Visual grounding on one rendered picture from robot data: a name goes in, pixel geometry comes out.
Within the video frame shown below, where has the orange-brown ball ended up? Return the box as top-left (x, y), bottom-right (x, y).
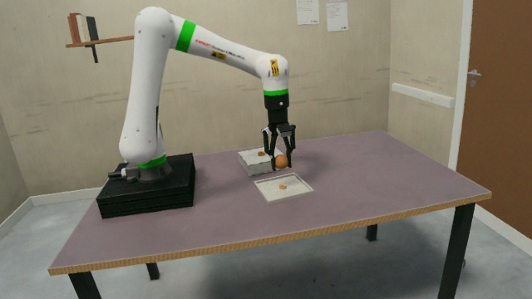
top-left (275, 154), bottom-right (288, 169)

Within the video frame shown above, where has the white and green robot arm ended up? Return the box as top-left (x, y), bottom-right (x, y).
top-left (108, 7), bottom-right (289, 184)

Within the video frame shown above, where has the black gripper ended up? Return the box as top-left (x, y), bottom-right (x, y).
top-left (261, 108), bottom-right (296, 171)

